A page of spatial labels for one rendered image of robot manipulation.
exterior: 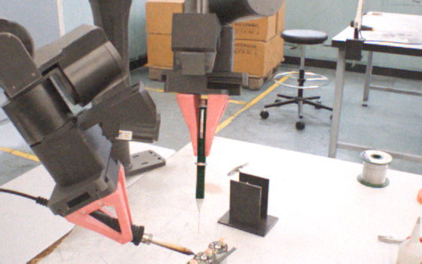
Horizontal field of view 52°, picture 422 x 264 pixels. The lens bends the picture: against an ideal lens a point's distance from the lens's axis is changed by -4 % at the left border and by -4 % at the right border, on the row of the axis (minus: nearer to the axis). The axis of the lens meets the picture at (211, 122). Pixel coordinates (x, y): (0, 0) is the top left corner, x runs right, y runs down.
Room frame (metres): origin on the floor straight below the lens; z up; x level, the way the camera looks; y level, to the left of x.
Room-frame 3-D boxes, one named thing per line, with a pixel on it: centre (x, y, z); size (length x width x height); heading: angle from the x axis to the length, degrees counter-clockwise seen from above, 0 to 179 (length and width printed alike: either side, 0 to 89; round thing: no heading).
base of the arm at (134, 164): (0.79, 0.19, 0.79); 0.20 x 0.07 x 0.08; 126
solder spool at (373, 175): (0.75, -0.31, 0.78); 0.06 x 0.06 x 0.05
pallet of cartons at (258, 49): (4.38, -0.06, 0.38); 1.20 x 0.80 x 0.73; 69
